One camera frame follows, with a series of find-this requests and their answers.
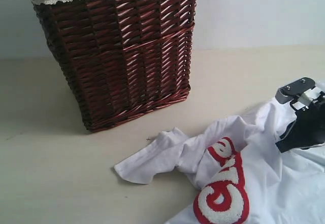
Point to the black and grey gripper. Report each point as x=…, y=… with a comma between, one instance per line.
x=307, y=131

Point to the white t-shirt with red print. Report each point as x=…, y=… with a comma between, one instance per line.
x=241, y=175

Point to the dark brown wicker basket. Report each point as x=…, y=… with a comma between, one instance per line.
x=122, y=59

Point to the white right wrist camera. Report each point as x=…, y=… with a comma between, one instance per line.
x=294, y=90

